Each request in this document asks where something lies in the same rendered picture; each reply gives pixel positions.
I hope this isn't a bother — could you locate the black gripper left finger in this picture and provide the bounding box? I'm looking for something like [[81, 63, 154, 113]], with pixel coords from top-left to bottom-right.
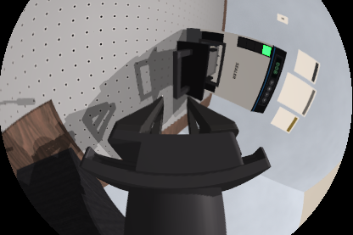
[[112, 96, 164, 134]]

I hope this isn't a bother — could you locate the grey heat sealer housing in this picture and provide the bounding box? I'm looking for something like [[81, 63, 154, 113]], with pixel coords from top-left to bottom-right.
[[173, 28, 287, 114]]

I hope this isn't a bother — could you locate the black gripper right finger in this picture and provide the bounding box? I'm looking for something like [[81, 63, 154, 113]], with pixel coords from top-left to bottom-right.
[[187, 96, 239, 137]]

